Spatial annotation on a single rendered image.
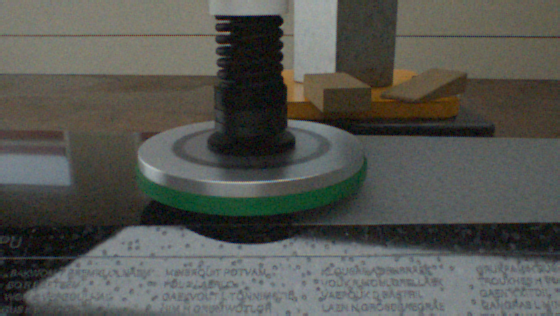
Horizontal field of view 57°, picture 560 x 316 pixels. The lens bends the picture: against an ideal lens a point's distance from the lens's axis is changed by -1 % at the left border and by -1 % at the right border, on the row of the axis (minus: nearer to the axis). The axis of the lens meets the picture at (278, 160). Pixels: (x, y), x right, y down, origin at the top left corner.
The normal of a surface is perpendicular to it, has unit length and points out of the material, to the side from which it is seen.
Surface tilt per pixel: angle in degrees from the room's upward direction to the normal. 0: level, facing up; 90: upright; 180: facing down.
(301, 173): 0
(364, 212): 0
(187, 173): 0
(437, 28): 90
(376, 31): 90
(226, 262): 45
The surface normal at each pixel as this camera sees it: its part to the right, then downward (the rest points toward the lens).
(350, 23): 0.51, 0.26
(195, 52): -0.11, 0.31
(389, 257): 0.00, -0.46
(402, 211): 0.00, -0.95
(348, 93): 0.15, 0.30
